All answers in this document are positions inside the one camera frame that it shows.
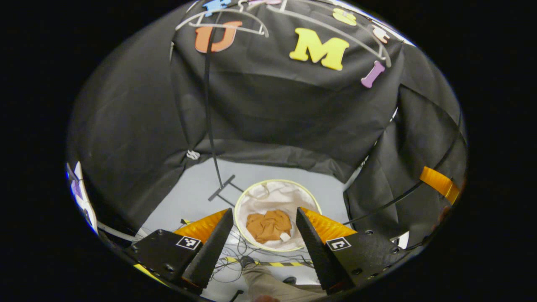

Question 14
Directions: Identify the black backdrop cloth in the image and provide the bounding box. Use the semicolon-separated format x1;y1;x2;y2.
67;0;468;252

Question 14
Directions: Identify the brown shirt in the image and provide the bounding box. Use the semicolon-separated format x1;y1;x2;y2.
246;210;293;245

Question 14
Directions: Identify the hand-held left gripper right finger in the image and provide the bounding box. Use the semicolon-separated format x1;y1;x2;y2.
296;207;409;295

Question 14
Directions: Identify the tangle of black cables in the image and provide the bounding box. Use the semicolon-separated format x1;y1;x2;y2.
210;226;314;284

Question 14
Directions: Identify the white plastic hanger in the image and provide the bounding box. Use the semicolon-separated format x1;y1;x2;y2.
241;0;393;68
175;8;270;39

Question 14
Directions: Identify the white printed board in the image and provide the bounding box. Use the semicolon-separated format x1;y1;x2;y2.
66;161;98;234

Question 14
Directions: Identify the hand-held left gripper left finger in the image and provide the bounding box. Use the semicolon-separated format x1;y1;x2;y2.
126;208;234;295

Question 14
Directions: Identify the white round laundry hamper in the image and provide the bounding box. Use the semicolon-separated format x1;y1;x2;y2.
234;179;323;252

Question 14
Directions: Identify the black clothes rack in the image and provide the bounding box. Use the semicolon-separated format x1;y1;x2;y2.
203;17;466;226

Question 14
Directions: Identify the person's beige trouser leg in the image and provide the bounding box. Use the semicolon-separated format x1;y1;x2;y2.
242;264;332;302

